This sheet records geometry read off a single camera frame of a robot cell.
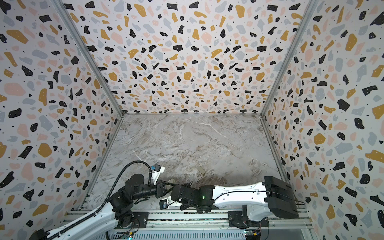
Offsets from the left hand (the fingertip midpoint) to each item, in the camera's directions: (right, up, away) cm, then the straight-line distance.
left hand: (175, 186), depth 72 cm
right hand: (-1, -2, 0) cm, 2 cm away
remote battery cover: (+13, +2, +18) cm, 23 cm away
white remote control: (-3, -1, +1) cm, 4 cm away
